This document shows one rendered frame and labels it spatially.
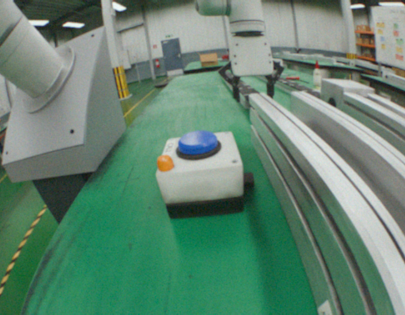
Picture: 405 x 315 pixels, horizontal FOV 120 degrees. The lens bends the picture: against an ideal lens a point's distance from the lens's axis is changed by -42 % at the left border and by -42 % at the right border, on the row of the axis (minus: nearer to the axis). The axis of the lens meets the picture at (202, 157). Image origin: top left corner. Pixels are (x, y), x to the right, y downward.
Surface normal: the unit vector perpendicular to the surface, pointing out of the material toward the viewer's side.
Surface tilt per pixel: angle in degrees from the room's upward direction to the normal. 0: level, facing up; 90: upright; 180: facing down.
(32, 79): 130
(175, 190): 90
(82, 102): 48
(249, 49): 91
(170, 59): 90
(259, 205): 0
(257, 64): 94
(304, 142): 0
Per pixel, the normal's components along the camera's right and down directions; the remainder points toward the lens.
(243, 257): -0.13, -0.86
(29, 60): 0.87, 0.47
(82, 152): 0.04, 0.49
